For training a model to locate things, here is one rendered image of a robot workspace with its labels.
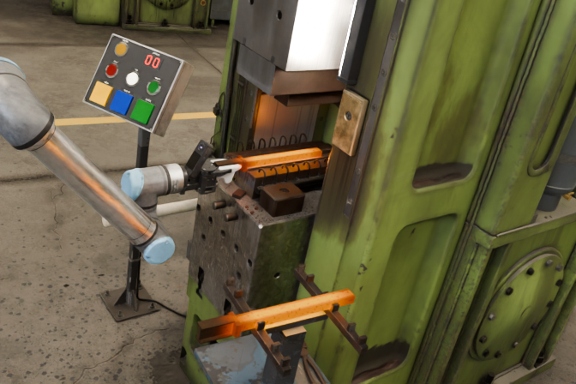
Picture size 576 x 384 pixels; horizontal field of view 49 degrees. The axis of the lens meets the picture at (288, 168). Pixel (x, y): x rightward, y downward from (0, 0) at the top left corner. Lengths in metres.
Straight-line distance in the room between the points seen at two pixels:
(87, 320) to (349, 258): 1.37
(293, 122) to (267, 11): 0.59
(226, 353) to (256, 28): 0.94
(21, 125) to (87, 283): 1.67
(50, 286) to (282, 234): 1.41
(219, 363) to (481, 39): 1.14
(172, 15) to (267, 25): 5.05
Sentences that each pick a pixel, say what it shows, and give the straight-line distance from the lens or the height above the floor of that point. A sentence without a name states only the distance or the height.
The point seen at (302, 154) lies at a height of 1.02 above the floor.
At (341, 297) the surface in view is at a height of 0.96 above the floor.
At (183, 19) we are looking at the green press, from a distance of 6.93.
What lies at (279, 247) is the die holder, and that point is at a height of 0.82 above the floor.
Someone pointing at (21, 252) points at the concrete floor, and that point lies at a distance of 3.29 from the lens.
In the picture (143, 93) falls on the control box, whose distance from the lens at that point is 2.32.
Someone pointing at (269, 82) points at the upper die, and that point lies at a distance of 1.87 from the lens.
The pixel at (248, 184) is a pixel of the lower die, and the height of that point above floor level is 0.95.
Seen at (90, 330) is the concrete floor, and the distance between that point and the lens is 2.85.
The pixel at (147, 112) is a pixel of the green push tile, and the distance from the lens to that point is 2.28.
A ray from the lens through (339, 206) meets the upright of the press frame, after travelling 1.89.
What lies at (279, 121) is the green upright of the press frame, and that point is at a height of 1.05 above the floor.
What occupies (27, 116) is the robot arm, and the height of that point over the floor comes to 1.30.
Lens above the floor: 1.92
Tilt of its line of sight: 27 degrees down
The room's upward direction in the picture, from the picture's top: 11 degrees clockwise
